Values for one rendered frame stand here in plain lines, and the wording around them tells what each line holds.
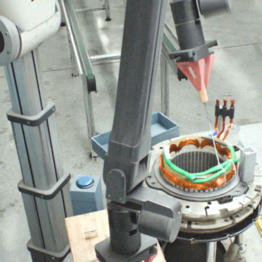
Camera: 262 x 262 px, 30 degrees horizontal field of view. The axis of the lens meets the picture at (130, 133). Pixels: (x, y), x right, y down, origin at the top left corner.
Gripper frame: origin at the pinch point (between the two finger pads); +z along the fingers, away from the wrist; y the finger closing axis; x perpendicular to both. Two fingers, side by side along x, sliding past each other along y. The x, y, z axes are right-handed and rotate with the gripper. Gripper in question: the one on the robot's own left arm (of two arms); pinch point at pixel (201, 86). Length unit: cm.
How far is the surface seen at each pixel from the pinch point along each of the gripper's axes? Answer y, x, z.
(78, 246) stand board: -33.8, 15.8, 25.7
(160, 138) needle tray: 11.7, 29.9, 18.9
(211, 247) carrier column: -6.2, 2.7, 39.3
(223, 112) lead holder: 12.3, 5.3, 10.9
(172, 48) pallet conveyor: 115, 113, 10
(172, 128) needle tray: 16.2, 28.3, 17.2
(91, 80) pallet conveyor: 64, 124, 12
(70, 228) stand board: -31.3, 20.9, 23.6
